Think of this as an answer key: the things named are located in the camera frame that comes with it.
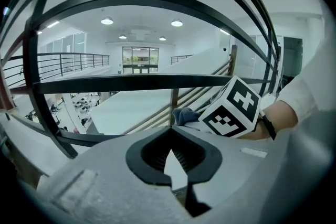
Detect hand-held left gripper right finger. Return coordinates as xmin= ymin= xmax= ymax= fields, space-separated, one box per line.
xmin=172 ymin=125 xmax=302 ymax=224

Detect white shelving unit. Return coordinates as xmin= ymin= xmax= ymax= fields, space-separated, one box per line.
xmin=70 ymin=93 xmax=93 ymax=124

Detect glass entrance doors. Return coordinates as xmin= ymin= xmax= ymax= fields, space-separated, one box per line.
xmin=121 ymin=46 xmax=160 ymax=75

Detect white ceiling air conditioner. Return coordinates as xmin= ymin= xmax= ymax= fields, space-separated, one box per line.
xmin=130 ymin=29 xmax=152 ymax=41

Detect dark blue cloth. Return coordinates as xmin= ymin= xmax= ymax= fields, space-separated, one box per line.
xmin=172 ymin=108 xmax=203 ymax=127

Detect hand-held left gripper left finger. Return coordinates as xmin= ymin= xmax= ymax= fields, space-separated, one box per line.
xmin=34 ymin=125 xmax=194 ymax=224

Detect black wrist strap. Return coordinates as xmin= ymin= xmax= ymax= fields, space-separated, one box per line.
xmin=258 ymin=109 xmax=277 ymax=141

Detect person's right forearm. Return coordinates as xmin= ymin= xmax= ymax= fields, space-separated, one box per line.
xmin=237 ymin=34 xmax=336 ymax=142

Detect dark wooden railing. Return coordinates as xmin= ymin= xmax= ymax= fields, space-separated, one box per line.
xmin=0 ymin=0 xmax=286 ymax=160

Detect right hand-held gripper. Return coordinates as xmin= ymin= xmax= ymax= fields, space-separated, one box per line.
xmin=180 ymin=75 xmax=263 ymax=139

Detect black metal balcony railing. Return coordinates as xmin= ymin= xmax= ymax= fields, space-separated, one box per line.
xmin=1 ymin=52 xmax=111 ymax=88
xmin=170 ymin=54 xmax=195 ymax=66

